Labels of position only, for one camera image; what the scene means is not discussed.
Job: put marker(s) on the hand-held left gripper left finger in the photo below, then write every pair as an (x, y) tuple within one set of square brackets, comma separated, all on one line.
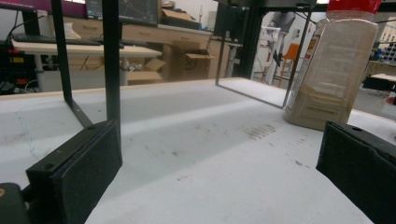
[(82, 174)]

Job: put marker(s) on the open cardboard box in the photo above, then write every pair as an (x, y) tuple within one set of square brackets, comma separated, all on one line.
[(146, 72)]

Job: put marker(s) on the black metal frame stand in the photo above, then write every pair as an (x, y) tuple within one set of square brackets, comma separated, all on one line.
[(110, 62)]

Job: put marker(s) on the thin black metal frame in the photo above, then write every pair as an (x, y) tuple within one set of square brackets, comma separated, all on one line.
[(258, 90)]

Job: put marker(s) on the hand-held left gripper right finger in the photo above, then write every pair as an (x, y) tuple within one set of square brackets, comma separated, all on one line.
[(361, 161)]

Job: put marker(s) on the clear spice jar red lid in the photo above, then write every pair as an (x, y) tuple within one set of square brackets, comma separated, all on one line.
[(334, 71)]

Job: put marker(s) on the cardboard box on cabinet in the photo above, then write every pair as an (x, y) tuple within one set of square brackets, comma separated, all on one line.
[(179, 17)]

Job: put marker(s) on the orange chair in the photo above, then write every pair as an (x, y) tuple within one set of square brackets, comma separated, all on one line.
[(289, 59)]

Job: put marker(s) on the computer monitor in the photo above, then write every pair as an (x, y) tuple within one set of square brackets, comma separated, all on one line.
[(130, 11)]

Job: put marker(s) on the cardboard boxes on shelf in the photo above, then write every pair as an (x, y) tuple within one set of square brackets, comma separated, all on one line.
[(146, 32)]

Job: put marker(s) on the tall cardboard box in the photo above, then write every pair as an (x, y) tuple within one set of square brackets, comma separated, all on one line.
[(190, 60)]

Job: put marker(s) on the black keyboard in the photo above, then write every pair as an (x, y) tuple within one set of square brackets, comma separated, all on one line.
[(46, 39)]

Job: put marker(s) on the light wooden desk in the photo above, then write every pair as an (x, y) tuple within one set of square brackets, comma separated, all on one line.
[(77, 49)]

